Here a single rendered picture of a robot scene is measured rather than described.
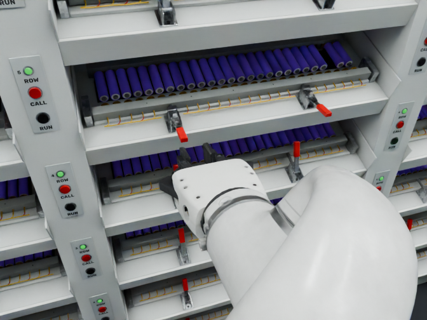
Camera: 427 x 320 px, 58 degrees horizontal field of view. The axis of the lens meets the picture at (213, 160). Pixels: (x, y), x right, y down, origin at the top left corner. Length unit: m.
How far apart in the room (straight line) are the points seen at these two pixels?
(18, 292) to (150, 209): 0.36
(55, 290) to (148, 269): 0.21
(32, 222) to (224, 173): 0.48
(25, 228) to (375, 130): 0.75
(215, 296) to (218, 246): 0.76
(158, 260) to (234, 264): 0.63
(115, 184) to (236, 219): 0.49
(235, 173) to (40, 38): 0.32
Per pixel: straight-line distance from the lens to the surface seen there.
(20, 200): 0.84
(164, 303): 1.11
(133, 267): 0.96
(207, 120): 0.72
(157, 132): 0.70
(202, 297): 1.12
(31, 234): 0.83
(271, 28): 0.67
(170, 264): 0.95
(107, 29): 0.61
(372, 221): 0.25
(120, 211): 0.82
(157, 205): 0.82
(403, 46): 0.84
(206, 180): 0.45
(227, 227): 0.36
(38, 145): 0.68
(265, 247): 0.32
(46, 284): 0.98
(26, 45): 0.61
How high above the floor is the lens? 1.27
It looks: 37 degrees down
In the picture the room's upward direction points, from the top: straight up
